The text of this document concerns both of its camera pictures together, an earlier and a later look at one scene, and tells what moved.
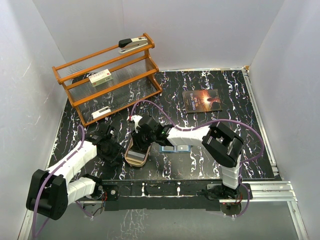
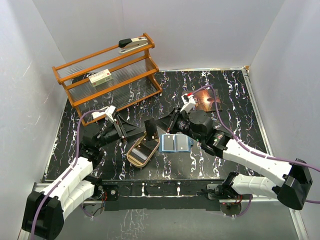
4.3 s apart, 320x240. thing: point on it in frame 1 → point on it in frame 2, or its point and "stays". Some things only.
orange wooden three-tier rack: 102,83 stays
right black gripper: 138,145 → 168,122
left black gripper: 117,149 → 124,129
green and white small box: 100,78 stays
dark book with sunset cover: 203,100 stays
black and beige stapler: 127,45 stays
